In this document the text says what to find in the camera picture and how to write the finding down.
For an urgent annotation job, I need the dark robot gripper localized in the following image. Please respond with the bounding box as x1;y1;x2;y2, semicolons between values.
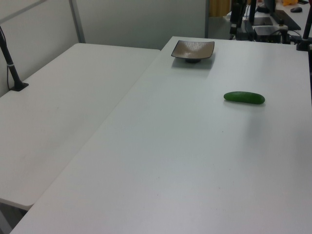
230;0;246;35

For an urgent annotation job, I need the green cucumber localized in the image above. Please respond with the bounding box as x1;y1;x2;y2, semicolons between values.
223;91;266;105

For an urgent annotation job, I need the square brown ceramic plate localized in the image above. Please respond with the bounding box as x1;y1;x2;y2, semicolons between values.
171;40;215;64

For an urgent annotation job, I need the black electronics block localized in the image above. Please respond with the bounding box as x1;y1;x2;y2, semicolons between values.
235;21;255;41

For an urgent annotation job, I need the thin black upright pole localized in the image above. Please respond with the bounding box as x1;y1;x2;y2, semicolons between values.
248;0;257;25

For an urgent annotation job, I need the yellow wooden panel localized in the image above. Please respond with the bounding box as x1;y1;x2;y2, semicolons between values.
209;0;232;18

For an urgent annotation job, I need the silver metal box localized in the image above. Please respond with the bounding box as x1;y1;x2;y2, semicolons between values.
253;25;281;37

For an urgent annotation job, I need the black box with lights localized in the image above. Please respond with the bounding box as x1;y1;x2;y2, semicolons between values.
254;34;291;45

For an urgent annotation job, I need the black monitor stand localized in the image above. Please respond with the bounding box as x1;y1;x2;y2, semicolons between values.
264;0;302;30

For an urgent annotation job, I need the black clamped stand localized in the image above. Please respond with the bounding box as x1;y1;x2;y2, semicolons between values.
296;13;312;52

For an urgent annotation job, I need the black camera stand pole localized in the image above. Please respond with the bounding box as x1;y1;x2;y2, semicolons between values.
0;25;29;92

